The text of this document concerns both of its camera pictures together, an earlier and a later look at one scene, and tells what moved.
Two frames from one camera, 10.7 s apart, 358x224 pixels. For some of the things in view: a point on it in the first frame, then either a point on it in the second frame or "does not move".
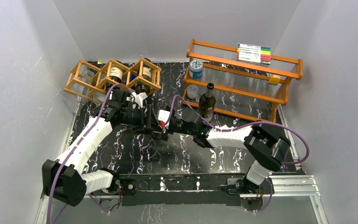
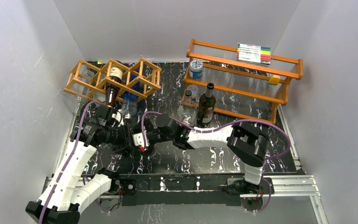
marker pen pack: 261,54 does not move
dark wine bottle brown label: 207,103 does not move
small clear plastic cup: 192,91 does not move
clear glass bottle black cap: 87,76 → 187,112
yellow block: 274,80 does not move
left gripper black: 150,127 → 127,141
